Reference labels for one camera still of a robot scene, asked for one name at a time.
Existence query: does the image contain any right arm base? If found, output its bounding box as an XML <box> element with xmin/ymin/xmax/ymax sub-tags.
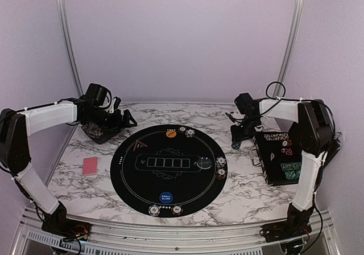
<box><xmin>259</xmin><ymin>220</ymin><xmax>312</xmax><ymax>254</ymax></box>

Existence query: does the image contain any red playing card deck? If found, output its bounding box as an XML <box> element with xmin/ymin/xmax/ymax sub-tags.
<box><xmin>82</xmin><ymin>157</ymin><xmax>98</xmax><ymax>176</ymax></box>

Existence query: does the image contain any black floral patterned pouch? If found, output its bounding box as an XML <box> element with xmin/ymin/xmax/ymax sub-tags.
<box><xmin>81</xmin><ymin>124</ymin><xmax>122</xmax><ymax>144</ymax></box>

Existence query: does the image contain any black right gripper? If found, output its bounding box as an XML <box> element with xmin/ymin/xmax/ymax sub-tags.
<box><xmin>231</xmin><ymin>116</ymin><xmax>260</xmax><ymax>143</ymax></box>

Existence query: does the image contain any black dealer button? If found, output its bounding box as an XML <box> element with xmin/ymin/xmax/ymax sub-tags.
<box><xmin>197</xmin><ymin>157</ymin><xmax>212</xmax><ymax>170</ymax></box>

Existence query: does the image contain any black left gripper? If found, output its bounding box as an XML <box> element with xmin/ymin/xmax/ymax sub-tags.
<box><xmin>85</xmin><ymin>108</ymin><xmax>137</xmax><ymax>136</ymax></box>

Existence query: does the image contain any black poker chip case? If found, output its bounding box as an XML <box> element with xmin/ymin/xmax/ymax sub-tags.
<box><xmin>253</xmin><ymin>131</ymin><xmax>302</xmax><ymax>186</ymax></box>

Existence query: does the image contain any orange big blind button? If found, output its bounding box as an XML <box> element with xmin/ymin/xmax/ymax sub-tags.
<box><xmin>166</xmin><ymin>130</ymin><xmax>177</xmax><ymax>138</ymax></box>

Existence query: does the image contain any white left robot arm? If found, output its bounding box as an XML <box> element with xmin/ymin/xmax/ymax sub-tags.
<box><xmin>1</xmin><ymin>83</ymin><xmax>137</xmax><ymax>235</ymax></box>

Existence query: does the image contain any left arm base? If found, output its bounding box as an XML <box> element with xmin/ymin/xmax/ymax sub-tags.
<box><xmin>42</xmin><ymin>208</ymin><xmax>90</xmax><ymax>241</ymax></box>

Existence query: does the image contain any green poker chip stack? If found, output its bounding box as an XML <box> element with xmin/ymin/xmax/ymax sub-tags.
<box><xmin>231</xmin><ymin>142</ymin><xmax>241</xmax><ymax>150</ymax></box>

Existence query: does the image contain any round black poker mat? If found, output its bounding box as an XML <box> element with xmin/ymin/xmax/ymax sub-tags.
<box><xmin>110</xmin><ymin>125</ymin><xmax>228</xmax><ymax>218</ymax></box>

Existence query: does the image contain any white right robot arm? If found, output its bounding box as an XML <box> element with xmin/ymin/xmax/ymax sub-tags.
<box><xmin>230</xmin><ymin>93</ymin><xmax>340</xmax><ymax>237</ymax></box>

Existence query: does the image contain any blue small blind button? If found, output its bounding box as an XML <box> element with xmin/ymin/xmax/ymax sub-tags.
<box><xmin>159</xmin><ymin>192</ymin><xmax>173</xmax><ymax>204</ymax></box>

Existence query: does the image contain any red triangular all-in marker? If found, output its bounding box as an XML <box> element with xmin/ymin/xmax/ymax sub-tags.
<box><xmin>133</xmin><ymin>141</ymin><xmax>148</xmax><ymax>151</ymax></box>

